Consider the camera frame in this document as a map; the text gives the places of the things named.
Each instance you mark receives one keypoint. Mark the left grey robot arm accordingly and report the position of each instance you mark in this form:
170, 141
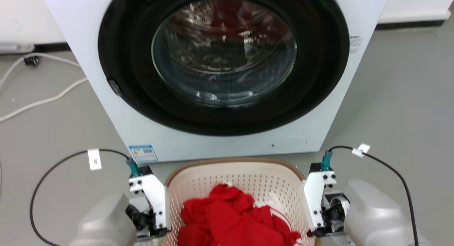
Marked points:
103, 221

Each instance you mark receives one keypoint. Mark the grey metal floor fixture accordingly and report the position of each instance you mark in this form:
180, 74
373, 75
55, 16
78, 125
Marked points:
14, 47

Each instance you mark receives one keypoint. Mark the white garment with red stripes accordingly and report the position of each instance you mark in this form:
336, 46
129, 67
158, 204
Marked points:
276, 202

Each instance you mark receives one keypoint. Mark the white front-load washing machine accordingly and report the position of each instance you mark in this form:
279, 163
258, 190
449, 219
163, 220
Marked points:
212, 148

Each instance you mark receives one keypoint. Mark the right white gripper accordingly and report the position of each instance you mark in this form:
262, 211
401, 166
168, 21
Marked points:
314, 203

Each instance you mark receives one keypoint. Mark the grey printed side sticker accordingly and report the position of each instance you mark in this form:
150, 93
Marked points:
355, 43

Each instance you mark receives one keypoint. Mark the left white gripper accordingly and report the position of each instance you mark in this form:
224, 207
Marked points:
156, 200

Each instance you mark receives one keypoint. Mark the red clothes inside drum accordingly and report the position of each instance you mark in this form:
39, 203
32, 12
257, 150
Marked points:
227, 18

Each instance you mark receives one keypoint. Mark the blue energy label sticker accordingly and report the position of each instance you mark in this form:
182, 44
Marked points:
143, 153

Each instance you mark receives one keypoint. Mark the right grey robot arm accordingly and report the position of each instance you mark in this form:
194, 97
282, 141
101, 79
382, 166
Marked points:
376, 214

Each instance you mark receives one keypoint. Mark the black round glass washer door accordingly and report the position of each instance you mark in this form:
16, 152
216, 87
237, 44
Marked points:
134, 97

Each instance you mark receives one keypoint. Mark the cream perforated laundry basket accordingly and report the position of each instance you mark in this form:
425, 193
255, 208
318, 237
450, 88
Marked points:
230, 175

